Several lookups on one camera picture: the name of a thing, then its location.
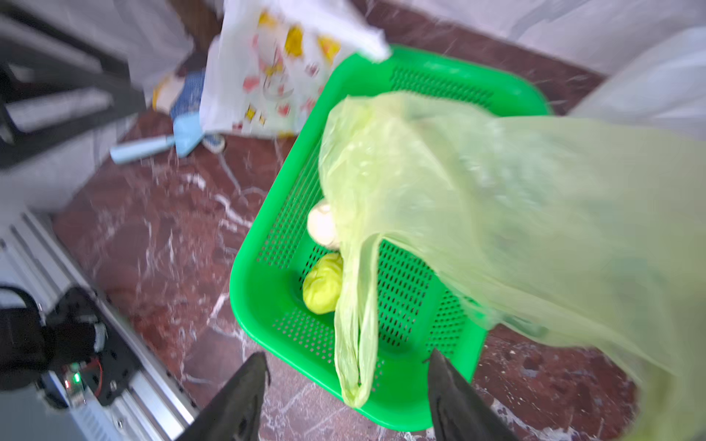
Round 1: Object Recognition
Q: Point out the green plastic basket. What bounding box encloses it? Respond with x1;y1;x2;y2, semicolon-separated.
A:
230;45;553;432

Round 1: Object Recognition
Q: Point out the blue dotted work glove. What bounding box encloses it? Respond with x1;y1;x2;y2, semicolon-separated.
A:
152;70;225;157

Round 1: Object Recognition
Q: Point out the aluminium front rail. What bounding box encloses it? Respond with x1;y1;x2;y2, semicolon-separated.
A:
1;212;198;440

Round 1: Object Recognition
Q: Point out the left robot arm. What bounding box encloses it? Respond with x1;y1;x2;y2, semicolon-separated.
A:
1;1;146;171

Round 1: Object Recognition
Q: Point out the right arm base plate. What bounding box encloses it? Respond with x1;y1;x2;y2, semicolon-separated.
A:
45;286;143;407

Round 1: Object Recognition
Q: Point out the beige pear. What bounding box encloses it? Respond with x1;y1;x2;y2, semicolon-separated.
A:
307;200;340;250

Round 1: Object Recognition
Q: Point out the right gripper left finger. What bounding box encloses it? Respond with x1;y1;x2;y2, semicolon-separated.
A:
176;352;270;441

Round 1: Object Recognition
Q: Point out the light blue toy trowel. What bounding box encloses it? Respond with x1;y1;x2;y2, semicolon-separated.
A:
110;112;205;165

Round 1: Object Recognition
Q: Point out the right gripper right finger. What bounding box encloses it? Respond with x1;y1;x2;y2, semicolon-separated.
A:
428;349;518;441

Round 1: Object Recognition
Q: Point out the light green plastic bag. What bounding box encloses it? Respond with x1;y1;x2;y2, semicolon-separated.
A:
319;92;705;440

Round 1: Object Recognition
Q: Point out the green pear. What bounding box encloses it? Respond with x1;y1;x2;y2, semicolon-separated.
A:
303;253;344;315

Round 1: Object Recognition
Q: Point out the white printed plastic bag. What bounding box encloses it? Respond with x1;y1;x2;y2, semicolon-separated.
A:
570;27;705;141

